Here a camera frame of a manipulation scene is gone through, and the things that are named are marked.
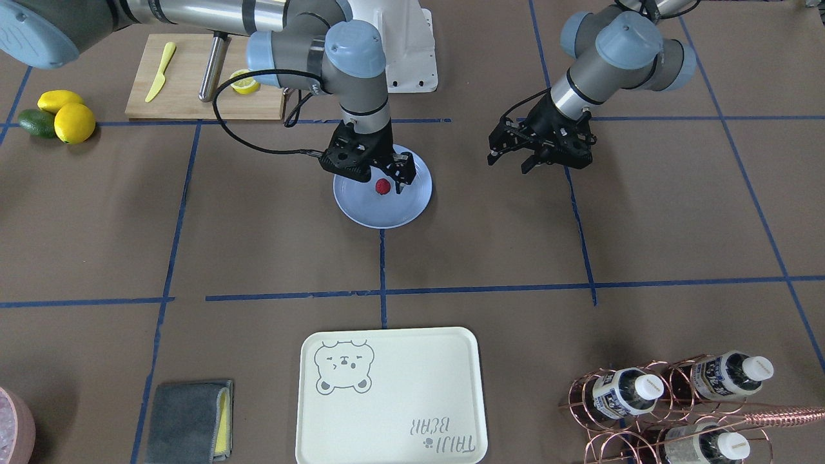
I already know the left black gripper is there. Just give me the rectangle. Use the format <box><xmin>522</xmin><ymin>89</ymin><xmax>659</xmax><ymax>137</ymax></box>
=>
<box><xmin>487</xmin><ymin>90</ymin><xmax>595</xmax><ymax>175</ymax></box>

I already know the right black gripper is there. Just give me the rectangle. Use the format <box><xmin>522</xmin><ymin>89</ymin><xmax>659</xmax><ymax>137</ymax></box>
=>
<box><xmin>319</xmin><ymin>122</ymin><xmax>416</xmax><ymax>195</ymax></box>

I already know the red strawberry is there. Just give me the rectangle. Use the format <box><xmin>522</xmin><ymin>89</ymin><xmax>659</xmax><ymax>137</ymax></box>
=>
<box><xmin>374</xmin><ymin>179</ymin><xmax>392</xmax><ymax>196</ymax></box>

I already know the blue plate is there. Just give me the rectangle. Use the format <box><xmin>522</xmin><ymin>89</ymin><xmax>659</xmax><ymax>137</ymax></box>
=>
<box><xmin>333</xmin><ymin>144</ymin><xmax>433</xmax><ymax>229</ymax></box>

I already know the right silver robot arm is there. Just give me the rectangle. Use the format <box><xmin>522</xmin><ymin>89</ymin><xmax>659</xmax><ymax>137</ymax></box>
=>
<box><xmin>1</xmin><ymin>1</ymin><xmax>416</xmax><ymax>193</ymax></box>

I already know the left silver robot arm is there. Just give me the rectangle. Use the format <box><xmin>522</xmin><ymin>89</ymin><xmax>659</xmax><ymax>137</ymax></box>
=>
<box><xmin>487</xmin><ymin>1</ymin><xmax>698</xmax><ymax>173</ymax></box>

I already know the lemon half slice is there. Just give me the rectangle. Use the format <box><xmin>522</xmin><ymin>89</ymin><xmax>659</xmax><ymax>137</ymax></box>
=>
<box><xmin>230</xmin><ymin>69</ymin><xmax>260</xmax><ymax>96</ymax></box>

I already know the steel knife sharpener rod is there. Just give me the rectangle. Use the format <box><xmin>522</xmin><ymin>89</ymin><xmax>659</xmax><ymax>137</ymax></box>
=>
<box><xmin>198</xmin><ymin>30</ymin><xmax>230</xmax><ymax>102</ymax></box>

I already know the cream bear tray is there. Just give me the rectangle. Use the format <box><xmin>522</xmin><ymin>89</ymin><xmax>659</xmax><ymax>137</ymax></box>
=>
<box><xmin>295</xmin><ymin>327</ymin><xmax>489</xmax><ymax>463</ymax></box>

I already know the wooden cutting board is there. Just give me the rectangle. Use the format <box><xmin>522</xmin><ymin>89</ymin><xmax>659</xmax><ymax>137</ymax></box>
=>
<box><xmin>126</xmin><ymin>33</ymin><xmax>285</xmax><ymax>121</ymax></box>

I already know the yellow plastic knife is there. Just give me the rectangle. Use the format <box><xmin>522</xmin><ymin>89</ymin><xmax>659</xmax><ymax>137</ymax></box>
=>
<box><xmin>144</xmin><ymin>42</ymin><xmax>177</xmax><ymax>103</ymax></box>

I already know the dark drink bottle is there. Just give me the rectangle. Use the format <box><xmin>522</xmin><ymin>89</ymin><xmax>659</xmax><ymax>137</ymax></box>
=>
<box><xmin>689</xmin><ymin>351</ymin><xmax>775</xmax><ymax>401</ymax></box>
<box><xmin>587</xmin><ymin>367</ymin><xmax>665</xmax><ymax>422</ymax></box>
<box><xmin>660</xmin><ymin>422</ymin><xmax>751</xmax><ymax>463</ymax></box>

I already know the yellow lemon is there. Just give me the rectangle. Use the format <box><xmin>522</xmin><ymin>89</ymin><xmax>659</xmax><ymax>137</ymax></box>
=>
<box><xmin>54</xmin><ymin>102</ymin><xmax>97</xmax><ymax>144</ymax></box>
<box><xmin>37</xmin><ymin>89</ymin><xmax>84</xmax><ymax>115</ymax></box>

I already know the grey folded cloth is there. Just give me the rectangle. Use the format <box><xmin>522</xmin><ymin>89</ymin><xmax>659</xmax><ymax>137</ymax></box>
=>
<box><xmin>144</xmin><ymin>379</ymin><xmax>235</xmax><ymax>463</ymax></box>

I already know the green avocado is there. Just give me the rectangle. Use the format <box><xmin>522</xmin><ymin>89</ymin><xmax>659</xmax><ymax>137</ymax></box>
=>
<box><xmin>17</xmin><ymin>108</ymin><xmax>57</xmax><ymax>139</ymax></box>

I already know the pink bowl of ice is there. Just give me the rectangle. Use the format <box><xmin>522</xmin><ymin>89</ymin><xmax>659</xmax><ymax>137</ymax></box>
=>
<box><xmin>1</xmin><ymin>387</ymin><xmax>36</xmax><ymax>463</ymax></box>

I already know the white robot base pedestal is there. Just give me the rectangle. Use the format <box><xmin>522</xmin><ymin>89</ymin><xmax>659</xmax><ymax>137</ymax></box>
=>
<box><xmin>350</xmin><ymin>1</ymin><xmax>439</xmax><ymax>93</ymax></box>

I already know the copper wire bottle rack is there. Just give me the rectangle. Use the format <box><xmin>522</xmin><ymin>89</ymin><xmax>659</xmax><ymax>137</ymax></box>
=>
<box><xmin>558</xmin><ymin>368</ymin><xmax>823</xmax><ymax>463</ymax></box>

